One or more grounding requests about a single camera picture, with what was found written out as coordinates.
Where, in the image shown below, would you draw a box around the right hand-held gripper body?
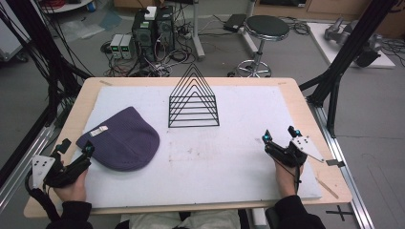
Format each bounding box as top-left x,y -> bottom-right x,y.
264,135 -> 326,169

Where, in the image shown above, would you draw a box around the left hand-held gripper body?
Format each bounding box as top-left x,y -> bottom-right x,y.
31,155 -> 93,190

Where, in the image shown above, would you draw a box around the purple knitted beanie hat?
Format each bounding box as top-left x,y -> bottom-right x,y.
75,106 -> 160,173

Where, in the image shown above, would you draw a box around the person's right hand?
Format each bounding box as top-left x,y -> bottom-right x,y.
273,156 -> 306,198

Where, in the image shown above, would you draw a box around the person's left hand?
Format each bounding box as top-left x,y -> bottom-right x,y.
53,170 -> 89,203

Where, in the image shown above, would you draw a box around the small black tag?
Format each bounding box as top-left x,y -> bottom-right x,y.
325,158 -> 346,169

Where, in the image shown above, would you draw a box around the thin wooden stick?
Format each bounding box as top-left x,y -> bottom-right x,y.
314,177 -> 340,200

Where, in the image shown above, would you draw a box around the white foam mat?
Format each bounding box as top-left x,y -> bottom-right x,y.
70,85 -> 323,209

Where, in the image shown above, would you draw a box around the white floor platform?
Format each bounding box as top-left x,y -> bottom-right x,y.
307,21 -> 396,70

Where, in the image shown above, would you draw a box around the black round stool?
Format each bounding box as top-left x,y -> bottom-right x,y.
235,14 -> 291,78

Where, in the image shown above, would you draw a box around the grey bench power supply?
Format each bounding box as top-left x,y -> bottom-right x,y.
110,33 -> 124,59
119,33 -> 134,60

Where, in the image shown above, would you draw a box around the grey robot device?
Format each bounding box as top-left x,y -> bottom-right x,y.
323,16 -> 384,68

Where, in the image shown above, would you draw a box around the person's legs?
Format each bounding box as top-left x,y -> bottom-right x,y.
119,209 -> 242,229

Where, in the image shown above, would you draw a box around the black flat box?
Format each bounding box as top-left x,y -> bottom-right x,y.
223,13 -> 247,33

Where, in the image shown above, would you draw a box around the grey table leg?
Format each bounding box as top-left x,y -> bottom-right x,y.
190,0 -> 206,62

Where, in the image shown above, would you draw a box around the black computer tower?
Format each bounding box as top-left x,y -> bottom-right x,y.
131,9 -> 157,63
155,6 -> 176,61

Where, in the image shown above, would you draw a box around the white box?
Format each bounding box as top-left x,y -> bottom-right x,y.
143,6 -> 158,21

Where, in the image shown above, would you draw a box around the aluminium rail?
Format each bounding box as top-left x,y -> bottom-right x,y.
307,96 -> 376,229
0,122 -> 61,214

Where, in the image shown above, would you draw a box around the right hand-held gripper cable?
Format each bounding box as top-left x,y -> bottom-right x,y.
272,156 -> 303,196

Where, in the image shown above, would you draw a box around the hand-held gripper cable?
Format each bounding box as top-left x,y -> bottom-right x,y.
272,156 -> 303,196
24,168 -> 61,223

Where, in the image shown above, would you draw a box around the left hand-held gripper cable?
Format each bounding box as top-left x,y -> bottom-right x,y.
24,168 -> 61,223

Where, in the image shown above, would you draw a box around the black wire file rack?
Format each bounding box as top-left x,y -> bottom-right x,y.
167,63 -> 221,129

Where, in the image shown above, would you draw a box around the black metal frame stand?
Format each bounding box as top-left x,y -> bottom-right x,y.
0,0 -> 92,189
298,0 -> 400,138

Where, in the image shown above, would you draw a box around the tangle of floor cables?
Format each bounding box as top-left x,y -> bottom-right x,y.
100,41 -> 198,78

